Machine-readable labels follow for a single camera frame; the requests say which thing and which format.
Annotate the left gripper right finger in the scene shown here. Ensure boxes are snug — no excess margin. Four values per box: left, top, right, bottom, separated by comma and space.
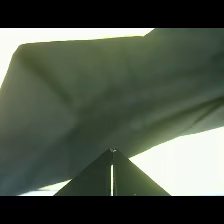
112, 148, 171, 197

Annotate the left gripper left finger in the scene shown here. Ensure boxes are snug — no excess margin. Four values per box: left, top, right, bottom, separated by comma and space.
54, 148, 113, 197

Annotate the dark green garment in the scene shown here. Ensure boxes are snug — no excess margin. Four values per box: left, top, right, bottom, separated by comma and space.
0, 28, 224, 197

